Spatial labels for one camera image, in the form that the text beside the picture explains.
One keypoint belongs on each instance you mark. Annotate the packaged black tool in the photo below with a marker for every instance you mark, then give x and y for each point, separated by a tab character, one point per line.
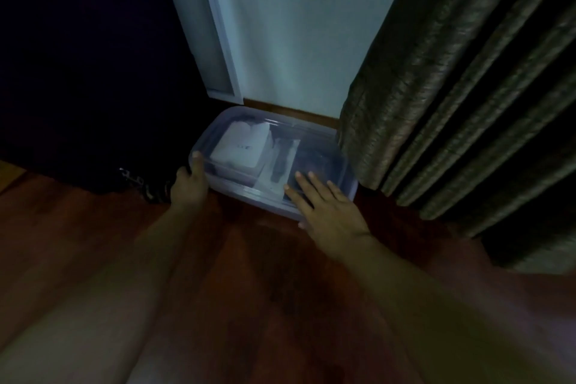
281	163

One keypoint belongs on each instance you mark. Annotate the person's right hand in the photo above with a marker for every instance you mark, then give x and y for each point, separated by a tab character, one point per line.
333	217

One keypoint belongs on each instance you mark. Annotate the purple plastic container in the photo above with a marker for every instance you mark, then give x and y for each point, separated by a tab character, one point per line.
225	185

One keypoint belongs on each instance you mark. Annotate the small white box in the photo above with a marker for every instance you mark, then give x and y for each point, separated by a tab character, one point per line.
243	145

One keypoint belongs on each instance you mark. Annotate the person's left hand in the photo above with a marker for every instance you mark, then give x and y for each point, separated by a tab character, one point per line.
191	188

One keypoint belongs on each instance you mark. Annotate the black belt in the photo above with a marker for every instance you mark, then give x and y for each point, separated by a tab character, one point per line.
315	161

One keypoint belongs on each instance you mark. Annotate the person's right forearm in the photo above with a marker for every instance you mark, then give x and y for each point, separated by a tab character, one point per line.
450	320

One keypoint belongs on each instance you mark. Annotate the white wall trim strip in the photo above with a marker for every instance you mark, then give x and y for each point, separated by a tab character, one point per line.
216	23

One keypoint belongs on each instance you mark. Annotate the person's left forearm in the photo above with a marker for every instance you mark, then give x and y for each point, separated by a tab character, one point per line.
90	307

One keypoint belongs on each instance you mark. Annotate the brown curtain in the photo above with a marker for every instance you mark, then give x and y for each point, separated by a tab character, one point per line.
472	82

